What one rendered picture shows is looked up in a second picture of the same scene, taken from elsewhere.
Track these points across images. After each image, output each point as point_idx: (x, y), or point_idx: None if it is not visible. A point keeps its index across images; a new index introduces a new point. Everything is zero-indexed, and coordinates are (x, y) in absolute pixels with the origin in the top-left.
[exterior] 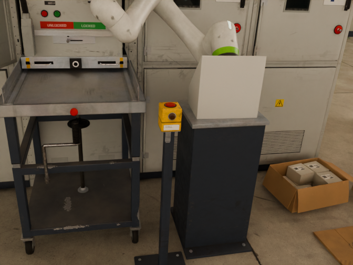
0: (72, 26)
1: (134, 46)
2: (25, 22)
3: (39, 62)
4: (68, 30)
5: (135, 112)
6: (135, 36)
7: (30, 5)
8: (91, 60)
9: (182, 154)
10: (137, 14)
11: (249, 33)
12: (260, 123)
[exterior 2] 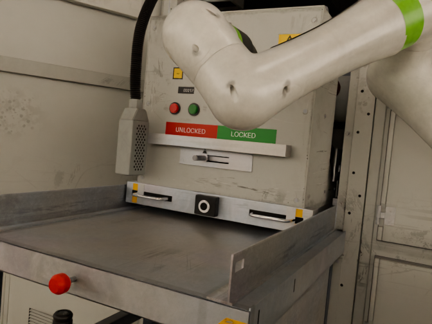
0: (215, 134)
1: (357, 202)
2: (127, 114)
3: (150, 195)
4: (200, 138)
5: None
6: (254, 104)
7: (157, 94)
8: (238, 204)
9: None
10: (278, 56)
11: None
12: None
